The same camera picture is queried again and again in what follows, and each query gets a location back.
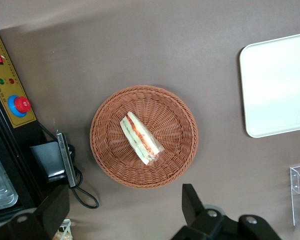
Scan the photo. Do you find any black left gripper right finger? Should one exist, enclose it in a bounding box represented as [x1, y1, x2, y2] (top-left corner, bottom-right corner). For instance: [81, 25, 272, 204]
[170, 183, 282, 240]

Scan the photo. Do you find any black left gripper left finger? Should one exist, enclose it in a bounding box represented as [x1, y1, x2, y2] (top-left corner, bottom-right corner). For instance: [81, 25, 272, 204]
[0, 185, 71, 240]

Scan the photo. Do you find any plastic-wrapped triangle sandwich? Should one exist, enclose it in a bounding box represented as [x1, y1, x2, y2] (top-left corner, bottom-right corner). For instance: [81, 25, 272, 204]
[119, 111, 165, 166]

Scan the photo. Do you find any brown round wicker basket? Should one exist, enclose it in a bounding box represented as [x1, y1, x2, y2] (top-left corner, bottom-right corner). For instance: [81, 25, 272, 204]
[89, 84, 199, 189]

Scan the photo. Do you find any white rectangular plastic tray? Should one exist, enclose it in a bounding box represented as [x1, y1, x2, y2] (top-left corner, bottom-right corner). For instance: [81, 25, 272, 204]
[239, 31, 300, 139]

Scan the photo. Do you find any shiny metal pan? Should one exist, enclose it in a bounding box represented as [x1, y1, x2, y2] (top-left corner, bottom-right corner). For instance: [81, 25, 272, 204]
[0, 142, 19, 213]

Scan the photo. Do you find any black machine with yellow panel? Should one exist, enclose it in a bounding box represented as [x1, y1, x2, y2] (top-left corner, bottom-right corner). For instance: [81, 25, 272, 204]
[0, 26, 47, 221]

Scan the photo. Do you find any red emergency stop button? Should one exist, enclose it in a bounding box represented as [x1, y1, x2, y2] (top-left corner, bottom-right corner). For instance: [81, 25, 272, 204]
[8, 94, 32, 118]

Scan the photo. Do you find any white wire basket with bread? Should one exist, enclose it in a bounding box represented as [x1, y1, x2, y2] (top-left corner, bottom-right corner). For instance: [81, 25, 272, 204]
[52, 218, 72, 240]

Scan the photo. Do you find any black power cable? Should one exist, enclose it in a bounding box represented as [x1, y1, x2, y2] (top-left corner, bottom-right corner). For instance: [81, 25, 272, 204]
[38, 122, 100, 210]

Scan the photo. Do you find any black bracket with metal plate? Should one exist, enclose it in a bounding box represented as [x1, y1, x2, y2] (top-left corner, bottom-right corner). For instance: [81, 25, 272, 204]
[29, 132, 78, 188]

